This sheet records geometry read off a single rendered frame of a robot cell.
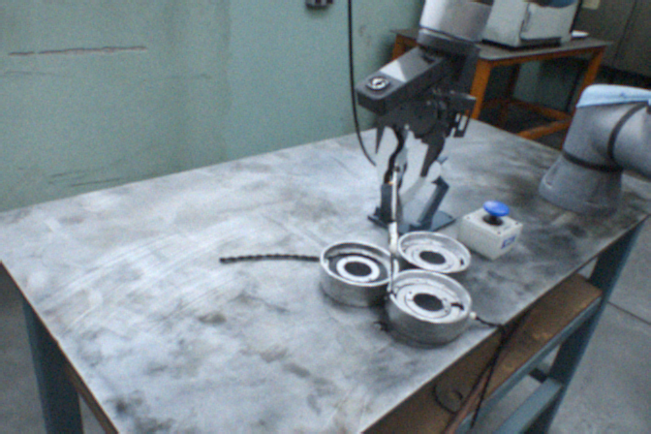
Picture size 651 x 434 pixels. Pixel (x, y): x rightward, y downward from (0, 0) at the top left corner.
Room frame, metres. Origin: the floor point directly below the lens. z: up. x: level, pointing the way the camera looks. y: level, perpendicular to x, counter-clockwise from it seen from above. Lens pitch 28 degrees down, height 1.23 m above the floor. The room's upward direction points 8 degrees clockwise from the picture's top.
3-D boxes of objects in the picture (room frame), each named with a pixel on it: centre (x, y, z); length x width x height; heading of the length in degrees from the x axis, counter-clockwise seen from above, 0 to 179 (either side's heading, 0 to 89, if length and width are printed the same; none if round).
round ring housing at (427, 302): (0.55, -0.14, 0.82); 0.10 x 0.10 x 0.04
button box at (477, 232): (0.77, -0.26, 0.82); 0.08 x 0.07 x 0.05; 138
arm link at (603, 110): (1.00, -0.50, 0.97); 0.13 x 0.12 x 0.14; 26
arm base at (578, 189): (1.01, -0.50, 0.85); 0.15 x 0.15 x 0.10
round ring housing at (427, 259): (0.66, -0.15, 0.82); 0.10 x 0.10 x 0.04
